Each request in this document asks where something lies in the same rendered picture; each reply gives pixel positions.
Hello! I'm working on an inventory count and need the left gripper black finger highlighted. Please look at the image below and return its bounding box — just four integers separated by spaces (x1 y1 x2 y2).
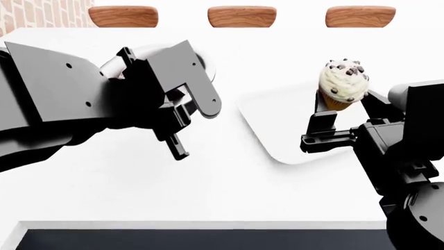
162 132 191 161
116 46 137 70

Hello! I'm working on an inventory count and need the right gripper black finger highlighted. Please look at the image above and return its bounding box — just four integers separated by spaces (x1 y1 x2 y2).
300 87 339 153
361 90 397 124

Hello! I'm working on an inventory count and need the chocolate chip frosted cupcake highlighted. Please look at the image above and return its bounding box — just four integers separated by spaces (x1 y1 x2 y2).
318 58 372 113

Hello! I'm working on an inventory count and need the white rectangular tray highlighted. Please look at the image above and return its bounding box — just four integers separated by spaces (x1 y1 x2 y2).
235 79 358 166

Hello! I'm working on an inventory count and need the wooden stool seat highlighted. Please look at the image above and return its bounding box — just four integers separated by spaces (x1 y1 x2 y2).
207 6 278 28
325 6 397 28
87 6 160 28

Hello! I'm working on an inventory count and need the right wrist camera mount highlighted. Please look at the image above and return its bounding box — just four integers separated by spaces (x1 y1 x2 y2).
387 79 444 121

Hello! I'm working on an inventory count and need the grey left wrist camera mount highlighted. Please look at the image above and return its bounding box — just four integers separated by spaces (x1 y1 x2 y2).
146 40 223 119

